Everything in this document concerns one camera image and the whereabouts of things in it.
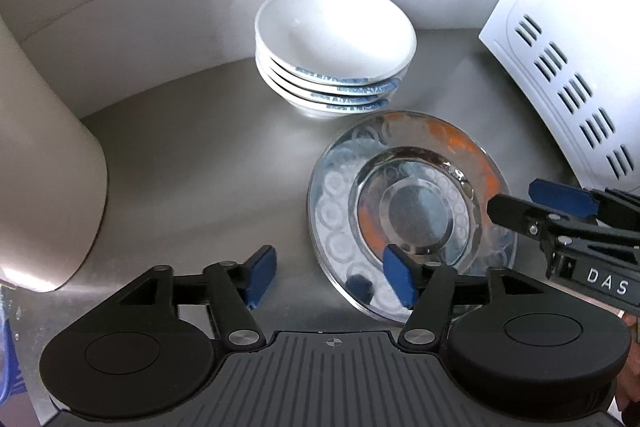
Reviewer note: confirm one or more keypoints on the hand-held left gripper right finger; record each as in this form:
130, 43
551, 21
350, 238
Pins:
398, 279

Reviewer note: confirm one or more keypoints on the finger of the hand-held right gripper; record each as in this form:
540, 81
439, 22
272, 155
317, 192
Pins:
515, 212
560, 194

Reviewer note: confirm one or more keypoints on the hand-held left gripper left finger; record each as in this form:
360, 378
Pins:
260, 274

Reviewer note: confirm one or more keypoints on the white ceramic bowl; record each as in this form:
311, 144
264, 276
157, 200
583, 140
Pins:
275, 74
285, 91
315, 112
330, 27

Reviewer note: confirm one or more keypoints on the person's right hand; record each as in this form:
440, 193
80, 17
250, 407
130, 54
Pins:
631, 327

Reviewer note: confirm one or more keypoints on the white microwave oven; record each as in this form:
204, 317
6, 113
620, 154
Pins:
575, 7

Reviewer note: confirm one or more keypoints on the beige electric kettle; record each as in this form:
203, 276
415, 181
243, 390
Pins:
45, 167

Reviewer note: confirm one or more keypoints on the blue plastic basket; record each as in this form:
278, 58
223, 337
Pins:
7, 372

